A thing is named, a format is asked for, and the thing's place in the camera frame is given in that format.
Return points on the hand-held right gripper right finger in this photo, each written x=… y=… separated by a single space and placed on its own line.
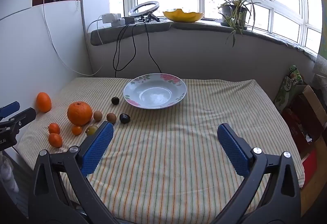
x=233 y=150

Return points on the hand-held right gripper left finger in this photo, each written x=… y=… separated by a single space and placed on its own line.
x=98 y=147

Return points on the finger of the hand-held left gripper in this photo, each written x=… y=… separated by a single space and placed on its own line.
x=24 y=116
x=10 y=108

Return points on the oval orange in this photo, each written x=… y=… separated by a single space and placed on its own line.
x=43 y=102

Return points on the yellow-green round fruit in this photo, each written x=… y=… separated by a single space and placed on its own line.
x=91 y=130

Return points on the small tangerine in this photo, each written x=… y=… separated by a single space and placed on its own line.
x=77 y=130
x=55 y=140
x=54 y=128

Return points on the brown round fruit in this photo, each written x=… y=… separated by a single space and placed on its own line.
x=97 y=115
x=111 y=118

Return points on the white fluffy cloth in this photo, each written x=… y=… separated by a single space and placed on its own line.
x=9 y=175

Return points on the large round orange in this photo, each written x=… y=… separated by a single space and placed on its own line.
x=79 y=113

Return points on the dark round fruit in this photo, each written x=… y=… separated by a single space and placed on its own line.
x=124 y=118
x=115 y=100

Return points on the white partition board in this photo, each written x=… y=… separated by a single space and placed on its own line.
x=38 y=55

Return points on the striped cloth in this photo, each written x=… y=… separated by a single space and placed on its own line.
x=166 y=150

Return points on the floral white plate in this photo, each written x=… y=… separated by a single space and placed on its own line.
x=153 y=93

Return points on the red box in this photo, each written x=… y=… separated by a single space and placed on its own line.
x=309 y=167

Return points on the green printed bag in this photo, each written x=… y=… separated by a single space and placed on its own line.
x=288 y=86

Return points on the cardboard box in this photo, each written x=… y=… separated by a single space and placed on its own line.
x=313 y=104

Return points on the grey windowsill cushion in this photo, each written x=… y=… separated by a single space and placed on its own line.
x=194 y=28

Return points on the white power adapter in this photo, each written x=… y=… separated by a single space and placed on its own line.
x=111 y=19

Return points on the potted spider plant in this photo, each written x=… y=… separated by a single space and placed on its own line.
x=233 y=12

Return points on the yellow bowl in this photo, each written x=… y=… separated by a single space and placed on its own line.
x=182 y=17

